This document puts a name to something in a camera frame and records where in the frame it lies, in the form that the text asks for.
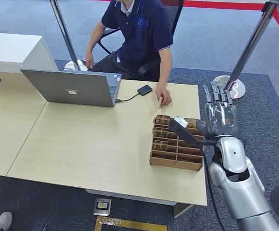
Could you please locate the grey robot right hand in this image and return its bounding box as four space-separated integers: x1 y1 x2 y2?
196 81 238 141

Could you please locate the person's left hand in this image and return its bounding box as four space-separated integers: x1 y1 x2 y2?
155 83 173 107

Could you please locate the person's right hand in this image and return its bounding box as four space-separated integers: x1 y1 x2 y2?
85 51 94 69

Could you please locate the person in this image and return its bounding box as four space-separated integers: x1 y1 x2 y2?
84 0 174 107

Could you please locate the brown wooden card organizer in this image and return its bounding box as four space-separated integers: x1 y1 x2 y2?
149 115 204 172

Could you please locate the black external drive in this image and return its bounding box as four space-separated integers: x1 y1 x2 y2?
137 84 153 97

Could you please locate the grey laptop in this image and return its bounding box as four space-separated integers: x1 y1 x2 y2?
20 69 122 108

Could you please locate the black office chair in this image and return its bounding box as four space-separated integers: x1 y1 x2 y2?
97 0 185 80

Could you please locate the white cabinet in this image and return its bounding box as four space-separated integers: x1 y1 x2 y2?
0 32 59 75

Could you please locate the silver floor socket box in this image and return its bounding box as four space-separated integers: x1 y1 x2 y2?
93 198 112 217

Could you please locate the grey shoe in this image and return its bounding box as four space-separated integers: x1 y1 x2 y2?
0 211 13 231

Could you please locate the chrome stanchion post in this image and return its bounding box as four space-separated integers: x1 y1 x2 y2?
50 0 88 72
213 0 279 100

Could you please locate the black drive cable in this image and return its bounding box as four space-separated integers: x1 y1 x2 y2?
115 92 140 103

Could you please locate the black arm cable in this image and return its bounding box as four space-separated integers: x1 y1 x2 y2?
200 147 227 231

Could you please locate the white desk frame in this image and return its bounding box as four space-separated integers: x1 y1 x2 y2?
84 188 194 218

